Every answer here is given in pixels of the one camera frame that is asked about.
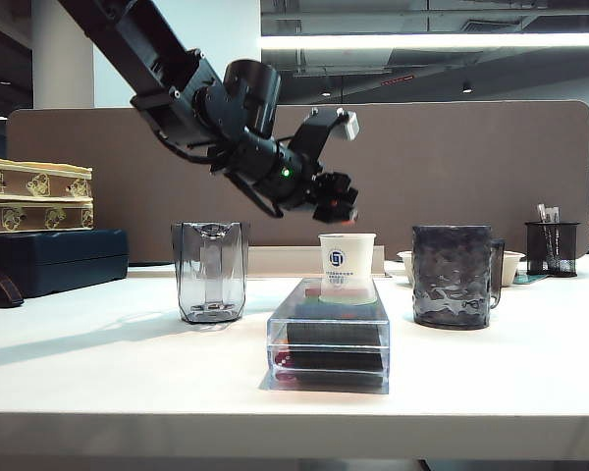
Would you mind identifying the white ceiling light strip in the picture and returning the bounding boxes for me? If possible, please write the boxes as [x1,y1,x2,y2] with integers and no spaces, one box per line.
[260,32,589,50]

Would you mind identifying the clear grey faceted cup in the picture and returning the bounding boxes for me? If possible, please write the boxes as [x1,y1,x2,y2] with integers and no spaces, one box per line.
[171,221,251,325]

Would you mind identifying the dark brown leather strap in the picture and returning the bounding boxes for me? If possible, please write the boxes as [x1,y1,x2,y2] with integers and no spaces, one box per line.
[0,268,26,309]

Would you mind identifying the dark textured mug with handle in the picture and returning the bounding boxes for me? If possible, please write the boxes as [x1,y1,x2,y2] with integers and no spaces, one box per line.
[410,224,507,331]

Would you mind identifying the white paper cup blue logo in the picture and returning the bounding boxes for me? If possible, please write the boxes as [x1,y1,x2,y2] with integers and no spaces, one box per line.
[317,233,377,306]

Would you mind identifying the yellow patterned gift box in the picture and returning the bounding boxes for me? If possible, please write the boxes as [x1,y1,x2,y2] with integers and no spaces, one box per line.
[0,198,96,236]
[0,155,94,203]

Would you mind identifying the brown fabric desk partition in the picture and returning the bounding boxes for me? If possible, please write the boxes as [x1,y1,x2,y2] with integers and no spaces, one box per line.
[7,100,589,266]

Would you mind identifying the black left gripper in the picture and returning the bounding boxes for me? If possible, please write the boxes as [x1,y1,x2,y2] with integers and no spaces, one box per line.
[264,140,360,225]

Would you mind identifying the white bowl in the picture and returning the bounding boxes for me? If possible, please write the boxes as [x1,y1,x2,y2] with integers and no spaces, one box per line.
[396,250,526,288]

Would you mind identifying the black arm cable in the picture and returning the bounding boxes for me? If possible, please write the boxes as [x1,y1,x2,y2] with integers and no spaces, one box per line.
[225,179,285,220]

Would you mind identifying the dark blue hard case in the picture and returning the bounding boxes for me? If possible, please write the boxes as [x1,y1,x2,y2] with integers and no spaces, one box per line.
[0,228,131,299]

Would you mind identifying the clear plastic rectangular box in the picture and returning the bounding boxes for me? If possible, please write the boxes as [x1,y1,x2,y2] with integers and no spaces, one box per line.
[266,276,391,395]

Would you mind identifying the black foam pad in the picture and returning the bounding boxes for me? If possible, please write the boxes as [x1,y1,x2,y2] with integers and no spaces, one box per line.
[292,348,387,373]
[288,321,382,345]

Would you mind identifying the white wrist camera black mount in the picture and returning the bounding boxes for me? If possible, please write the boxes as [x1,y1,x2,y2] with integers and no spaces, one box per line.
[293,106,362,163]

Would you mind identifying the black mesh pen holder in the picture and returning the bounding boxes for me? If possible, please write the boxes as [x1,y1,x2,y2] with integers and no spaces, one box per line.
[524,221,581,278]

